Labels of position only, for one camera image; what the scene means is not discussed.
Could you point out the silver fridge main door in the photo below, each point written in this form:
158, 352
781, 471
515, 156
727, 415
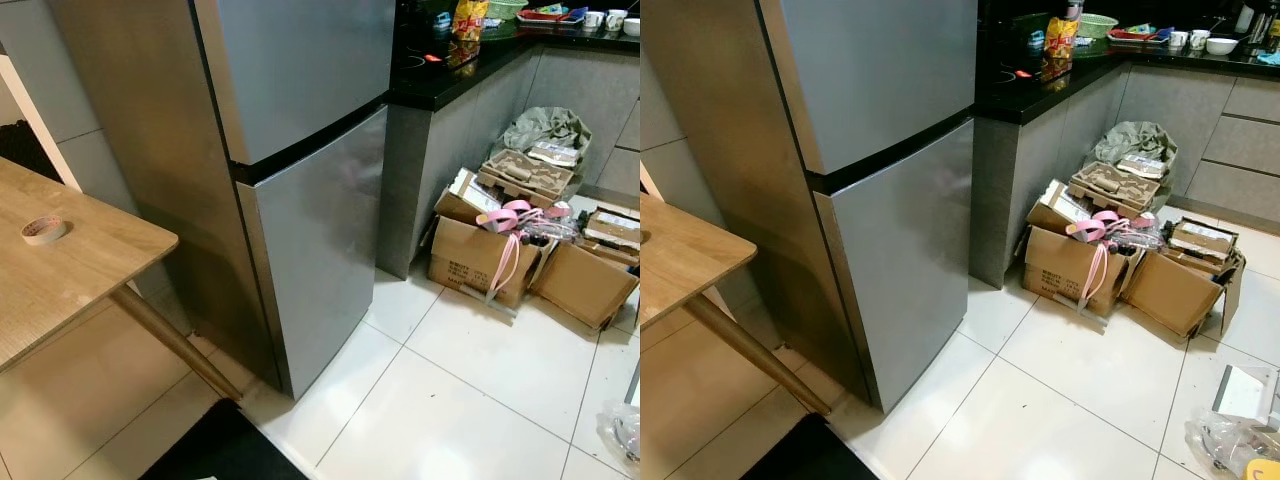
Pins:
900, 270
315, 260

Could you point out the silver fridge cabinet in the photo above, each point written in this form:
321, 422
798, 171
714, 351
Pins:
730, 150
140, 150

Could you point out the cardboard box white label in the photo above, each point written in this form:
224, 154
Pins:
1205, 240
612, 232

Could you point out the light wooden table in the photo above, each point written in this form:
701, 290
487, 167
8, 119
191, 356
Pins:
685, 260
70, 270

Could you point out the brown egg carton stack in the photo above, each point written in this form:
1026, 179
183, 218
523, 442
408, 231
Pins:
525, 175
1112, 188

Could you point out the white flat box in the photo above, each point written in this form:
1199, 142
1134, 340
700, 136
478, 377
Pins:
634, 385
1245, 392

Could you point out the grey green garbage bag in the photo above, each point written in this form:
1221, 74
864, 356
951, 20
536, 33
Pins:
1135, 140
545, 128

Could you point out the printed cardboard box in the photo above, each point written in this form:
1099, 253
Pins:
475, 260
1065, 270

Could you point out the cardboard box with papers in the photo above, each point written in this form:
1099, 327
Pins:
460, 195
1055, 205

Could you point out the crumpled clear plastic bag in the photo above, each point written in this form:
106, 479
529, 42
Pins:
1235, 445
625, 435

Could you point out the grey kitchen cabinets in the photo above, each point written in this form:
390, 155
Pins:
1060, 160
470, 140

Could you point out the white cup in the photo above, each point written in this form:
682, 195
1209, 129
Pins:
1179, 40
1199, 40
616, 19
594, 20

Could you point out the red tray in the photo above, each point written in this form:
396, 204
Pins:
1140, 37
550, 17

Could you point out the black kitchen countertop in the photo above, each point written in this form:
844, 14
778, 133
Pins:
1030, 95
440, 80

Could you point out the green plastic basket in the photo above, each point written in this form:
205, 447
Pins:
1098, 25
508, 8

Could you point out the yellow red snack bag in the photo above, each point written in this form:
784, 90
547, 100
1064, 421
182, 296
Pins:
1060, 40
470, 20

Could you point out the black induction hob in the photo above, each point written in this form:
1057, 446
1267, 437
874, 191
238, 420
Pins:
1015, 65
425, 50

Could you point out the pink bottle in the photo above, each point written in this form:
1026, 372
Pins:
1074, 8

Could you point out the brown tape roll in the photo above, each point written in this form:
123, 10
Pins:
45, 240

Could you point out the black white kettle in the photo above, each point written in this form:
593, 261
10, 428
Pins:
1255, 20

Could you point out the teal cloth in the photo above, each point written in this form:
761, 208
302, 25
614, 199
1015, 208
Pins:
1270, 58

